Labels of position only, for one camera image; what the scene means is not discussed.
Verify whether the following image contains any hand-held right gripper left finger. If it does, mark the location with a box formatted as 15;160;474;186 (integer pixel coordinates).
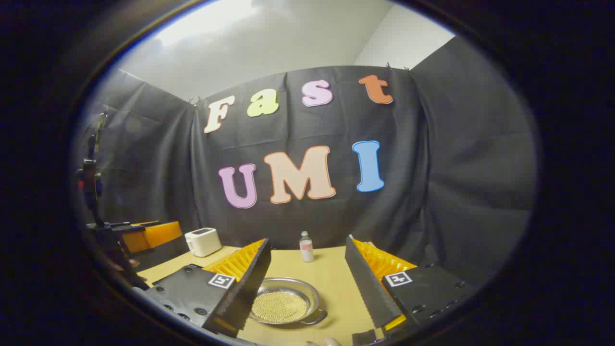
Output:
144;238;272;337

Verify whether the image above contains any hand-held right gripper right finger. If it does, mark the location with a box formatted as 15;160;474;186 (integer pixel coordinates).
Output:
344;235;474;337

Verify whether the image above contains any stainless steel pot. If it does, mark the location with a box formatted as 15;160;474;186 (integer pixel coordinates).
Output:
249;276;329;326

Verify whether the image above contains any pile of yellow soybeans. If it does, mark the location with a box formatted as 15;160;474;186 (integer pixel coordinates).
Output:
251;291;309;323

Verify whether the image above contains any white toaster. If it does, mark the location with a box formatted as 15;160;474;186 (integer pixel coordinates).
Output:
184;227;222;258

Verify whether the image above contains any clear bottle pink label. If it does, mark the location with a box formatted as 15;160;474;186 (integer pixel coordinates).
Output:
299;231;315;263

